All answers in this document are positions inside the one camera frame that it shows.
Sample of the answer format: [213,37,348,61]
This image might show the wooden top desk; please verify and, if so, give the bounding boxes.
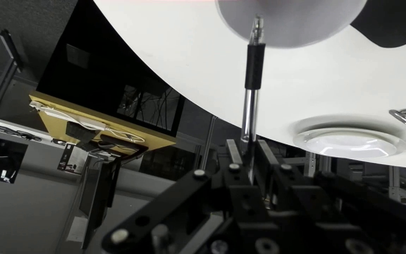
[27,0,186,159]

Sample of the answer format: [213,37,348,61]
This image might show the black table mat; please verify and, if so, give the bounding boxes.
[350,0,406,50]

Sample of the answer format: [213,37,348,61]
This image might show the small white plate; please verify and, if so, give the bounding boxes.
[306,126,392,152]

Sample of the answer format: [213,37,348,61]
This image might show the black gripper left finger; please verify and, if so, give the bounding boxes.
[223,139,261,254]

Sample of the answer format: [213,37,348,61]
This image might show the white mug dark inside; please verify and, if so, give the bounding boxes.
[216,0,370,50]

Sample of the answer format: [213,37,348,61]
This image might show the large white plate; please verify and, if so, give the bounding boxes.
[291,114,406,162]

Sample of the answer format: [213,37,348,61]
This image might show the black and silver pen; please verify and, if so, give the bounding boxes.
[240,16,267,145]

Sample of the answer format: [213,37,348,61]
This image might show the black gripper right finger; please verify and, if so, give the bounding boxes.
[257,139,303,254]

